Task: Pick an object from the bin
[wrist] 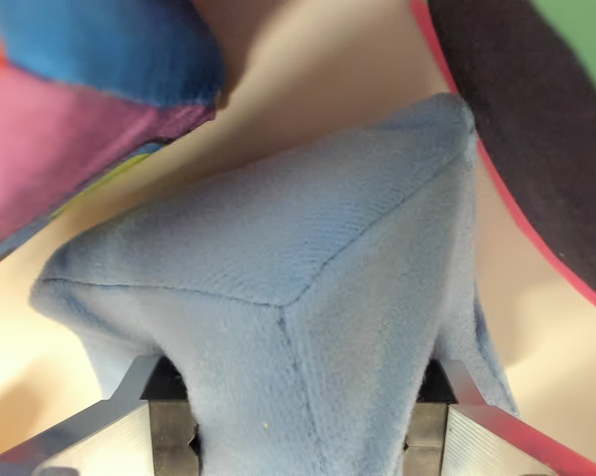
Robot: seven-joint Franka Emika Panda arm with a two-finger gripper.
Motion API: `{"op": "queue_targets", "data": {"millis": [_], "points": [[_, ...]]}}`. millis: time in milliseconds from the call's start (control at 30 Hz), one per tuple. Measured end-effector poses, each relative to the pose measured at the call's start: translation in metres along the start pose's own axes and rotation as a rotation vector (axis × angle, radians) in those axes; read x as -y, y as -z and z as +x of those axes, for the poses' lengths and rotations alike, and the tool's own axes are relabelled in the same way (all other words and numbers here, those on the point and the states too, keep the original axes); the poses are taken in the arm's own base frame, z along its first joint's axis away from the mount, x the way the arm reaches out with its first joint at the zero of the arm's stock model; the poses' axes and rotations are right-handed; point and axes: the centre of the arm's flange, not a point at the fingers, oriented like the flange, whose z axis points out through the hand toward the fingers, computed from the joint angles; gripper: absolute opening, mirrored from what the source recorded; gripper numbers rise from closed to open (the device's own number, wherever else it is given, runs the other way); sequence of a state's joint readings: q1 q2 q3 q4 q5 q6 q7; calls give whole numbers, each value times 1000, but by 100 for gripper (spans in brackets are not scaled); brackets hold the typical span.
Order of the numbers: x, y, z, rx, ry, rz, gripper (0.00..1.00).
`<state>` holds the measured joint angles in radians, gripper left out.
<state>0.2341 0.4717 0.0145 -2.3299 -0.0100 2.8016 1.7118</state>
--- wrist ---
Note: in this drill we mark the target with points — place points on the black silver gripper right finger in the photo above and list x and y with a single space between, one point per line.
471 436

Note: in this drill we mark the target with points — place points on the black silver gripper left finger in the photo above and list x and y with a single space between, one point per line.
89 441

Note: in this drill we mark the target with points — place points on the light blue plush cube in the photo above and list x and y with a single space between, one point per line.
287 297

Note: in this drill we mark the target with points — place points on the white fabric cube with bird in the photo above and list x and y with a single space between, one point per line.
535 109

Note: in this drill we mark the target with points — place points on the orange fabric cube minus sign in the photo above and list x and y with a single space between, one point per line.
69 99

